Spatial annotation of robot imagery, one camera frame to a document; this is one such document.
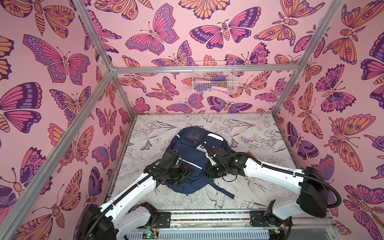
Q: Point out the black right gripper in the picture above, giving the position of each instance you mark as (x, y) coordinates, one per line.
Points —
(214, 171)

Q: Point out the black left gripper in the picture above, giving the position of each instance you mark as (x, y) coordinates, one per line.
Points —
(185, 171)

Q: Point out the clear pen with red cap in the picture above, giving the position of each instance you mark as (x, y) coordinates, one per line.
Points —
(251, 142)

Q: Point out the navy blue student backpack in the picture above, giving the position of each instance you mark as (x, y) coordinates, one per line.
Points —
(193, 155)

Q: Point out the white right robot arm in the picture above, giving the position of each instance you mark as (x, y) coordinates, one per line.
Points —
(312, 195)

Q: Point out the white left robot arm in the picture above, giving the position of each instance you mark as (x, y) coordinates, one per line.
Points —
(115, 219)

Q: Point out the green controller board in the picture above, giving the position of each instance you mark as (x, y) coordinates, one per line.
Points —
(149, 235)

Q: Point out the white wire wall basket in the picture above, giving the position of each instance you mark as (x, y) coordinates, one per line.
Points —
(214, 78)

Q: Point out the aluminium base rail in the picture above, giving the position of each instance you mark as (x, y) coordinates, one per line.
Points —
(234, 225)

